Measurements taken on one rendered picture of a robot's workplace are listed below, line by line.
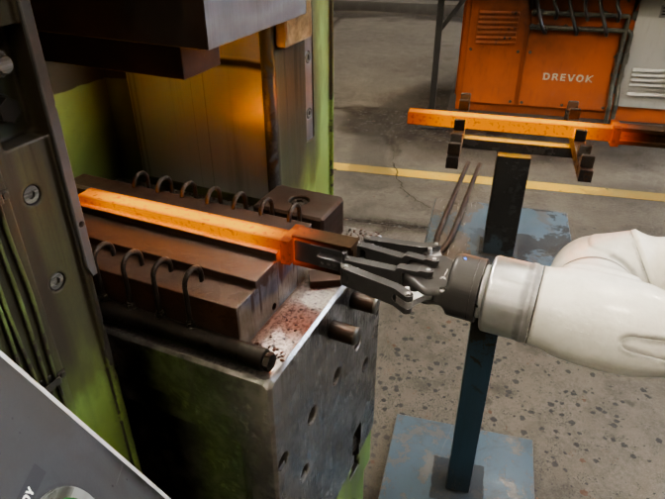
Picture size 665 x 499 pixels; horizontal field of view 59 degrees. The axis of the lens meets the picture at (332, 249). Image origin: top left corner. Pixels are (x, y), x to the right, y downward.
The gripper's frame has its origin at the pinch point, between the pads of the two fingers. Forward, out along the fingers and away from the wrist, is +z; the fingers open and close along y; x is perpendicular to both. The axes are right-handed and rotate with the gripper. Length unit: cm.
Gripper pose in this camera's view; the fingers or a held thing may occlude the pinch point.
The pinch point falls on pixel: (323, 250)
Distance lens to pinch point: 75.1
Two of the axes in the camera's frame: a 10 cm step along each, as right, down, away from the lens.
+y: 4.1, -4.8, 7.8
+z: -9.1, -2.3, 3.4
